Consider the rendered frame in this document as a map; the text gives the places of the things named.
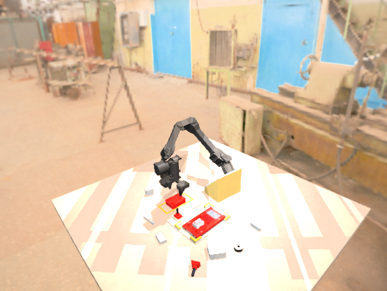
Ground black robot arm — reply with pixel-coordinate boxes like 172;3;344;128
153;117;236;189

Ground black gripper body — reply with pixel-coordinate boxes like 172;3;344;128
160;169;189;191

